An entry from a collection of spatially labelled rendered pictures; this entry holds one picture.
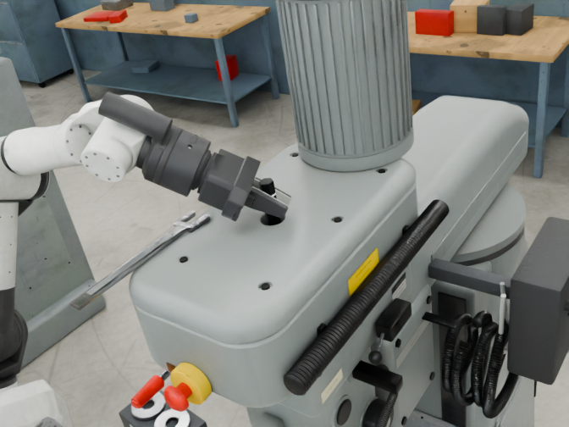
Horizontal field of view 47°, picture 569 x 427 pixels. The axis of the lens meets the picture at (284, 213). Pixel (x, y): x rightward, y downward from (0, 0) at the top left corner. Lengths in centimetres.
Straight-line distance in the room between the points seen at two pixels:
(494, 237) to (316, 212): 59
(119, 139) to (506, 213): 93
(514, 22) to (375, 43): 380
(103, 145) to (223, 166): 17
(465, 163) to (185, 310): 73
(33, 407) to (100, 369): 258
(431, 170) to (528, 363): 40
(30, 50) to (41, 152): 723
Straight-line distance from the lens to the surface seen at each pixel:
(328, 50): 99
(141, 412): 180
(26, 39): 823
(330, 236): 92
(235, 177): 93
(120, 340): 388
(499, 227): 151
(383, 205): 100
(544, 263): 114
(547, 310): 111
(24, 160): 107
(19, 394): 119
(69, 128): 102
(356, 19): 98
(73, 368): 384
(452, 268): 126
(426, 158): 137
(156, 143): 92
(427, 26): 490
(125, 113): 92
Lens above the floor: 241
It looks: 32 degrees down
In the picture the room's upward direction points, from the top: 10 degrees counter-clockwise
